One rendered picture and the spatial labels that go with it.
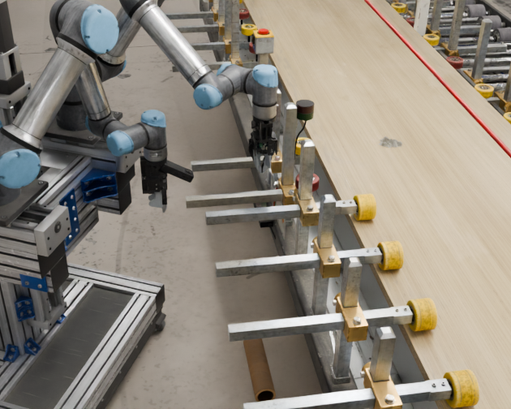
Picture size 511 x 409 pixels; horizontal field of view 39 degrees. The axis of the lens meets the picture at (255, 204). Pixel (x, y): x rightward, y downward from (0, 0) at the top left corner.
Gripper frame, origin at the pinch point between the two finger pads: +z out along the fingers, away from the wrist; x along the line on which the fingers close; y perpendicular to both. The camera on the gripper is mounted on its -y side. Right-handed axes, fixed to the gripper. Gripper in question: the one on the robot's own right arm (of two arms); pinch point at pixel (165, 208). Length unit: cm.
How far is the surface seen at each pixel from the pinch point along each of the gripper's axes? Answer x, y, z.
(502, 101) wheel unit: -60, -149, -3
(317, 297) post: 47, -41, 4
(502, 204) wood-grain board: 24, -108, -7
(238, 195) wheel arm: 0.6, -24.8, -3.3
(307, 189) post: 23, -43, -18
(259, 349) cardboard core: -5, -34, 75
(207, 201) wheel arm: 1.3, -14.0, -2.4
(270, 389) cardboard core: 16, -35, 76
